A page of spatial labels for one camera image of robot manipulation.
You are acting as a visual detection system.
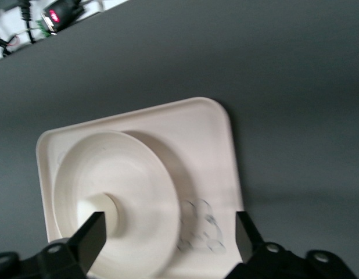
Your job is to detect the black device with red light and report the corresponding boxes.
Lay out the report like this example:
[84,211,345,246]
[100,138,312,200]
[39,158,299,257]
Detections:
[37,0,85,37]

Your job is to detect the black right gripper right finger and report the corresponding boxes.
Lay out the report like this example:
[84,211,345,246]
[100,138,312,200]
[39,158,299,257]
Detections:
[225,211,359,279]

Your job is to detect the cream tray with bear print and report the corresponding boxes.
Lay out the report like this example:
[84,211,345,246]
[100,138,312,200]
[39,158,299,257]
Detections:
[36,96,246,279]

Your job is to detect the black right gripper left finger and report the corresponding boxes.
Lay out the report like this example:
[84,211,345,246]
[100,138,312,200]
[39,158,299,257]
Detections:
[0,211,106,279]

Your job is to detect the round cream plate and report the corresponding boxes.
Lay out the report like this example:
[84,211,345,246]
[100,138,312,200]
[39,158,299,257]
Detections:
[52,131,181,277]

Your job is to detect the white steamed bun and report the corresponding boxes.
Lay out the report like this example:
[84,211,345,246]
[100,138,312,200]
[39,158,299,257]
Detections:
[76,192,120,238]

